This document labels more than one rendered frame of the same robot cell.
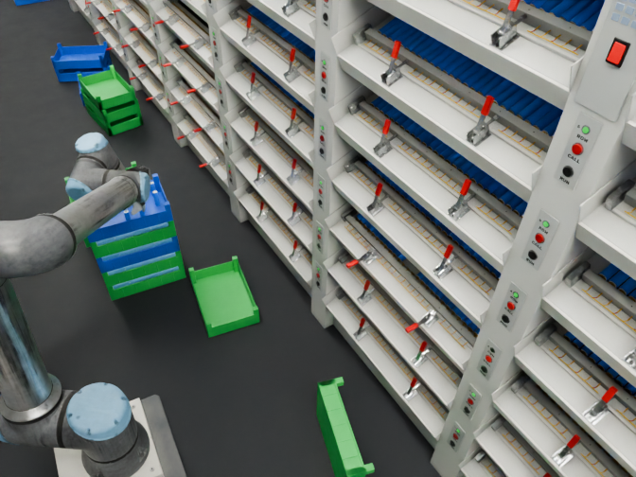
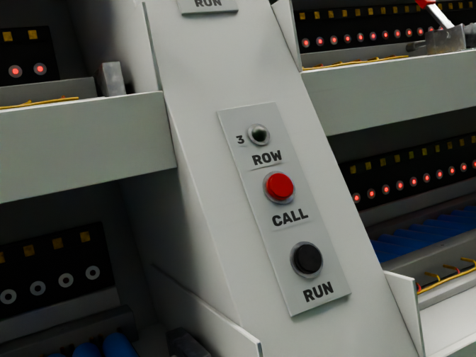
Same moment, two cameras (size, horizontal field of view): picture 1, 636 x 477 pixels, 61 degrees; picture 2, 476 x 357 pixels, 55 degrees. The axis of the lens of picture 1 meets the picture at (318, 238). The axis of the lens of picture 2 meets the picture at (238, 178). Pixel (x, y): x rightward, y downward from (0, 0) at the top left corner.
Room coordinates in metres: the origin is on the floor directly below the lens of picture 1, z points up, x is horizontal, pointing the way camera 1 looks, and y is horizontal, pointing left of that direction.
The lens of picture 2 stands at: (0.68, -0.14, 0.59)
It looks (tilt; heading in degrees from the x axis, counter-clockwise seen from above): 15 degrees up; 278
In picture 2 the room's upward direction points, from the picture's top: 20 degrees counter-clockwise
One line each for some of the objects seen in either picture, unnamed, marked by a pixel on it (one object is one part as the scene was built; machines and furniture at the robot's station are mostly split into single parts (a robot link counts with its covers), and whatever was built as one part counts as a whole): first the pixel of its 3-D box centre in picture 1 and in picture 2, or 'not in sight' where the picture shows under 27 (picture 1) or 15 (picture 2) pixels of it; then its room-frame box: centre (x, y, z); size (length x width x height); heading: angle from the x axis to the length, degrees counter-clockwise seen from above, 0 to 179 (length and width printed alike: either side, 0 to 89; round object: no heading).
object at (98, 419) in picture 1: (100, 420); not in sight; (0.70, 0.58, 0.29); 0.17 x 0.15 x 0.18; 88
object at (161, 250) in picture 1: (133, 238); not in sight; (1.51, 0.72, 0.20); 0.30 x 0.20 x 0.08; 116
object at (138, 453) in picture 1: (113, 443); not in sight; (0.70, 0.58, 0.15); 0.19 x 0.19 x 0.10
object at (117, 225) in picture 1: (124, 206); not in sight; (1.51, 0.72, 0.36); 0.30 x 0.20 x 0.08; 116
